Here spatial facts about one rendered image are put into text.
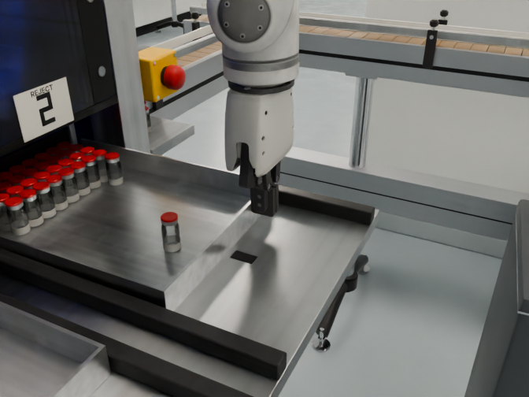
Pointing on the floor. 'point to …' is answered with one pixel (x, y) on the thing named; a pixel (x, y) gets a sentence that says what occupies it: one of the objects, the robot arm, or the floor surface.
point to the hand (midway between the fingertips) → (264, 198)
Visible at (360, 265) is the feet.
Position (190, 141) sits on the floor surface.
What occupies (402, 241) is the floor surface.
